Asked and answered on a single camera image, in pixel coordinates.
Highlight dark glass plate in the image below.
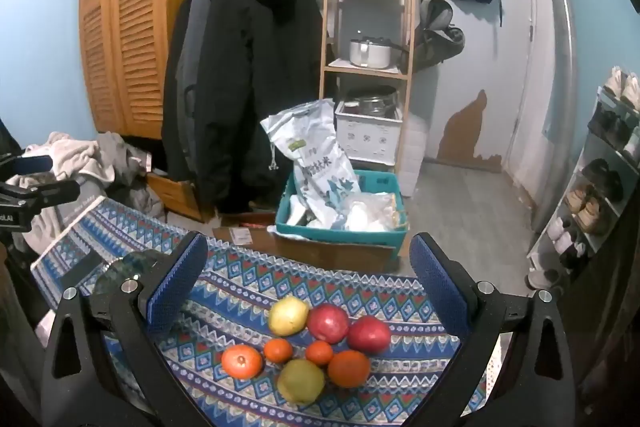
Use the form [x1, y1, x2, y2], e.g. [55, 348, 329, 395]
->
[92, 251, 173, 298]

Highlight large orange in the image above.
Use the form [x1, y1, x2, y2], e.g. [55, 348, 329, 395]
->
[221, 344, 264, 379]
[327, 349, 372, 389]

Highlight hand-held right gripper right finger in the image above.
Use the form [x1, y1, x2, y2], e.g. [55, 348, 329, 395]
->
[409, 232, 576, 427]

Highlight grey crumpled garment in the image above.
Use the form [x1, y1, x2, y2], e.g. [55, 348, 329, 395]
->
[97, 133, 165, 218]

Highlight brown cardboard box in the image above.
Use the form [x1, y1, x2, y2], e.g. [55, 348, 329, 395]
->
[212, 227, 401, 275]

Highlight steel pot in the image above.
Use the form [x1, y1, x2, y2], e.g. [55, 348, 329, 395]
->
[345, 87, 399, 115]

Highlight wooden louvered wardrobe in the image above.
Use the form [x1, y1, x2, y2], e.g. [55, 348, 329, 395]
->
[79, 0, 211, 140]

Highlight small orange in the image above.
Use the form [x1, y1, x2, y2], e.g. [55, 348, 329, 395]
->
[263, 338, 294, 364]
[305, 341, 335, 367]

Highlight blue patterned tablecloth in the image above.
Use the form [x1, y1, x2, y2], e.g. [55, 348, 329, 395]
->
[30, 196, 506, 427]

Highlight olive hanging bag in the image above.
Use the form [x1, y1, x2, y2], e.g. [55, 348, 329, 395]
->
[415, 0, 466, 72]

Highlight black hooded jacket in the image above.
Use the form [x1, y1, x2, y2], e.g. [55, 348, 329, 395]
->
[161, 0, 325, 215]

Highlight yellow pear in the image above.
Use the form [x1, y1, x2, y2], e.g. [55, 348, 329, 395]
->
[268, 296, 311, 337]

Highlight white plastic basket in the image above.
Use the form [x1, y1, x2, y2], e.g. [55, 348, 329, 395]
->
[334, 101, 404, 168]

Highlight white rice bag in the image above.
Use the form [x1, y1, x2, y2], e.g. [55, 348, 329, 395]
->
[260, 99, 362, 228]

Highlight green pear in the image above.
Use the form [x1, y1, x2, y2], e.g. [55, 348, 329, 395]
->
[276, 358, 326, 405]

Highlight white door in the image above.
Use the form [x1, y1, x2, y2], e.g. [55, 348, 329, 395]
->
[440, 0, 538, 172]

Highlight wooden shelf rack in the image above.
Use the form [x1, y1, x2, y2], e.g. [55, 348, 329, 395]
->
[320, 0, 418, 168]

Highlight white crumpled cloth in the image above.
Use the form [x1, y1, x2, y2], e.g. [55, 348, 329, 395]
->
[10, 132, 108, 228]

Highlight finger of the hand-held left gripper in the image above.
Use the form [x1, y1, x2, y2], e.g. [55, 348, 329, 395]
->
[10, 155, 53, 174]
[0, 179, 81, 208]

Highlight teal plastic crate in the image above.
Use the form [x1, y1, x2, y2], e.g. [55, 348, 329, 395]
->
[275, 171, 410, 260]

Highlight white plastic bags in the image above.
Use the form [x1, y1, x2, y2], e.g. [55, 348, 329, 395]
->
[345, 192, 402, 233]

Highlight grey metal pipe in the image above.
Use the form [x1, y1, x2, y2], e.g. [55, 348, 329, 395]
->
[532, 0, 578, 248]

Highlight red apple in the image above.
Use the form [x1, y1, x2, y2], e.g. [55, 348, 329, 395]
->
[306, 303, 351, 344]
[347, 315, 392, 354]

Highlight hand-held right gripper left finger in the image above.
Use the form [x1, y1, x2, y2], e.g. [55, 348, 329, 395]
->
[40, 231, 208, 427]

